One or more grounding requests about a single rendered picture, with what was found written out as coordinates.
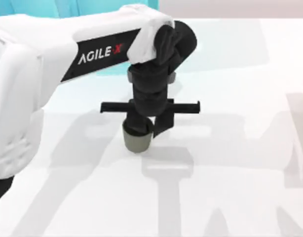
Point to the grey cup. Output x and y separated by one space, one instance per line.
136 143

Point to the light blue rack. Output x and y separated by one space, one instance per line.
43 7

